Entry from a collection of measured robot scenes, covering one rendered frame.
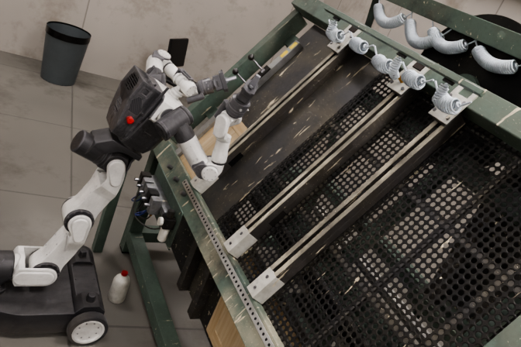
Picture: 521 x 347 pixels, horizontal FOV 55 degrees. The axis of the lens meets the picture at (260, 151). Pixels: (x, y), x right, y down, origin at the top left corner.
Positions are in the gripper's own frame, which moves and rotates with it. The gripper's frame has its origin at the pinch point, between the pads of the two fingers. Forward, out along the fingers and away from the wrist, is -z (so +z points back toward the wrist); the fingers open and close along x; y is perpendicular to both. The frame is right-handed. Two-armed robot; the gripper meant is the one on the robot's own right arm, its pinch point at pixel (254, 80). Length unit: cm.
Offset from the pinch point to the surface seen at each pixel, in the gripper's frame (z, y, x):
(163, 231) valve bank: 96, 5, -6
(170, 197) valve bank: 90, -2, 12
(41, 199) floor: 196, -75, 57
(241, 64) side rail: 36, -10, 86
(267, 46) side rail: 20, -3, 95
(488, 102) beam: -52, 74, -12
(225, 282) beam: 64, 37, -44
